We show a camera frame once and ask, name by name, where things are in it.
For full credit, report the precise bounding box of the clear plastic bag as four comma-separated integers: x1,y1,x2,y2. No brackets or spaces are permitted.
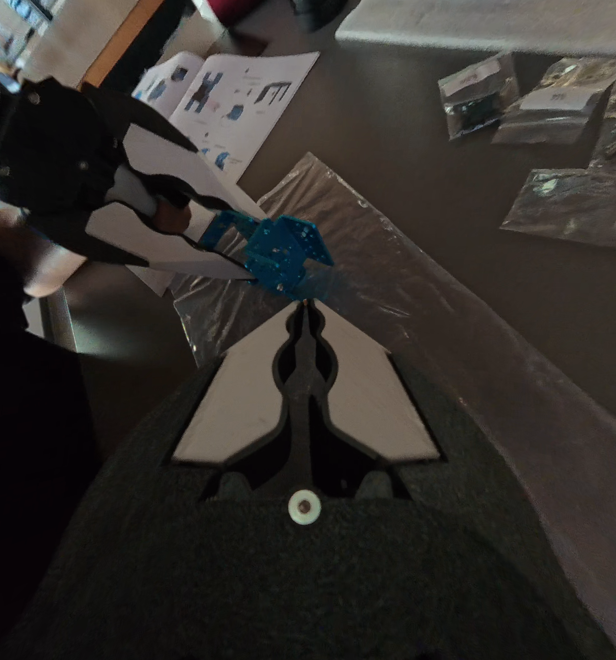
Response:
171,152,616,619

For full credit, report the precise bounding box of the person's left forearm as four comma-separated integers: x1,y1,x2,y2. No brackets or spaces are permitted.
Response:
0,209,89,300

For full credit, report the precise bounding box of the person's left hand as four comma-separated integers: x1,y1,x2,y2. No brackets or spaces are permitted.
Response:
153,200,193,234

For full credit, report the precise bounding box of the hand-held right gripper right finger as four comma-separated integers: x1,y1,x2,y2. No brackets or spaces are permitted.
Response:
308,301,440,465

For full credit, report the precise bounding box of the open instruction manual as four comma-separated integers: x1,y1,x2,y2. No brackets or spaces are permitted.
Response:
131,51,321,297

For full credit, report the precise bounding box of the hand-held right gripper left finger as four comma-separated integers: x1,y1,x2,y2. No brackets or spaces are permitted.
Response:
173,301,294,465

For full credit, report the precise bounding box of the blue metal bracket assembly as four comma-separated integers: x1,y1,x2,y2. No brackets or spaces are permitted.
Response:
199,209,335,300

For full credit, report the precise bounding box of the group of small hardware bags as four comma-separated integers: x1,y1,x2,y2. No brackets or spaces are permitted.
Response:
438,52,616,251

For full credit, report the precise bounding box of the desk with wooden edge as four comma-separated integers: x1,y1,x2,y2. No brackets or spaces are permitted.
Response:
29,0,164,88

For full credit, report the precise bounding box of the dark red cylinder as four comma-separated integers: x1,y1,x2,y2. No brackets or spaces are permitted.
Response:
205,0,247,24

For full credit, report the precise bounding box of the white foam sheet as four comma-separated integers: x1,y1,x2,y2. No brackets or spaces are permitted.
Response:
336,0,616,55

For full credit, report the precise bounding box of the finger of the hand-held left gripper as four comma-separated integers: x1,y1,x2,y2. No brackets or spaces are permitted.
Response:
125,124,267,222
86,203,258,283

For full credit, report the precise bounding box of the black slotted cylinder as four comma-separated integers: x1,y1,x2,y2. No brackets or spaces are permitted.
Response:
292,0,360,29

